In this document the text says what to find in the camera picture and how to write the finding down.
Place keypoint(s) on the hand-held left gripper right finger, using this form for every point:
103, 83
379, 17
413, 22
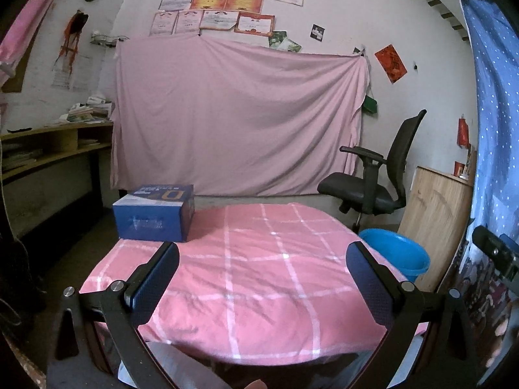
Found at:
367, 283

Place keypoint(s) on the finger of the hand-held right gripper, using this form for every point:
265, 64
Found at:
496, 251

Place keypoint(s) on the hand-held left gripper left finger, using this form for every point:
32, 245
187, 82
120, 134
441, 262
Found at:
156, 279

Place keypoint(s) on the blue plastic bucket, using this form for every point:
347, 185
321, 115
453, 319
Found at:
401, 251

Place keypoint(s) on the blue cardboard box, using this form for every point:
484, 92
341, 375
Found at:
150, 219

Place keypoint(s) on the wooden cabinet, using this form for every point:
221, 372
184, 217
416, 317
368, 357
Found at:
438, 219

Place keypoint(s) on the black office chair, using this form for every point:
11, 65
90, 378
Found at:
357, 194

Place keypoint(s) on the pink checked tablecloth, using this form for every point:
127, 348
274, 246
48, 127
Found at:
251, 275

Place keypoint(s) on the blue dotted cartoon curtain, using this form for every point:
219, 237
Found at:
494, 129

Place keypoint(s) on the wooden shelf desk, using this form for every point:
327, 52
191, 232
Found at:
65, 140

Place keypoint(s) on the green hanging bag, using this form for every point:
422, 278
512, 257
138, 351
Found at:
369, 105

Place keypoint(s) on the pile of papers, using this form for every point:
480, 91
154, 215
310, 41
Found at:
87, 113

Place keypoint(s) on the pink hanging sheet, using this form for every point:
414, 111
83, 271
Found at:
235, 117

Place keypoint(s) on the stack of books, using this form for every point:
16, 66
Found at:
20, 157

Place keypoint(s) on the green photo prints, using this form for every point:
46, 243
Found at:
284, 42

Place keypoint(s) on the small black-and-white photo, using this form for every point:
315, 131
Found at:
317, 33

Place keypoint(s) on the red hanging ornament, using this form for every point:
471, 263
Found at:
75, 28

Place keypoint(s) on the pink curtain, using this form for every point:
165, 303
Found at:
24, 32

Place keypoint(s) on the red wall hanging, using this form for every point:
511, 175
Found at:
463, 131

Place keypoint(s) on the red diamond wall poster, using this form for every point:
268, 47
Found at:
390, 64

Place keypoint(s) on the white wall calendar sheets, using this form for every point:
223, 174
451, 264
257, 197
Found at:
67, 75

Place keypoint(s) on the group of wall certificates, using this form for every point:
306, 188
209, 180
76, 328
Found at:
227, 4

